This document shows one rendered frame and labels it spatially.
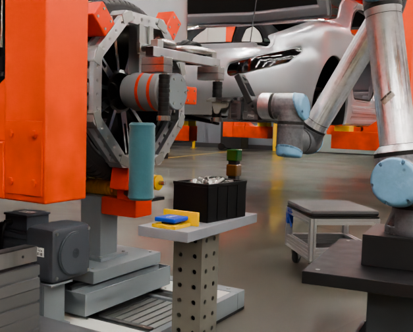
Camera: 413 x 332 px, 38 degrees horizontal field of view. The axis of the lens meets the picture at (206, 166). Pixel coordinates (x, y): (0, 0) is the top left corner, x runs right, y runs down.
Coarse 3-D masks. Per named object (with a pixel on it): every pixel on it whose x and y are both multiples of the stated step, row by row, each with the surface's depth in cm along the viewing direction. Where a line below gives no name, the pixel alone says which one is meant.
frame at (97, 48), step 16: (112, 16) 206; (128, 16) 206; (144, 16) 214; (112, 32) 200; (160, 32) 224; (96, 48) 194; (96, 64) 194; (176, 64) 234; (96, 80) 196; (96, 96) 195; (96, 112) 195; (176, 112) 238; (96, 128) 197; (160, 128) 237; (176, 128) 236; (96, 144) 204; (112, 144) 203; (160, 144) 230; (112, 160) 209; (160, 160) 228
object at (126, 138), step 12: (120, 36) 233; (120, 48) 241; (120, 60) 246; (108, 72) 215; (120, 72) 222; (108, 84) 216; (120, 84) 228; (108, 96) 216; (120, 96) 228; (108, 108) 219; (120, 108) 226; (108, 120) 218; (120, 120) 224; (132, 120) 246; (144, 120) 243; (120, 132) 225; (120, 144) 239
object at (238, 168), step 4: (228, 164) 201; (232, 164) 201; (228, 168) 201; (232, 168) 200; (236, 168) 200; (240, 168) 202; (228, 172) 201; (232, 172) 201; (236, 172) 200; (240, 172) 202; (232, 176) 201; (236, 176) 201
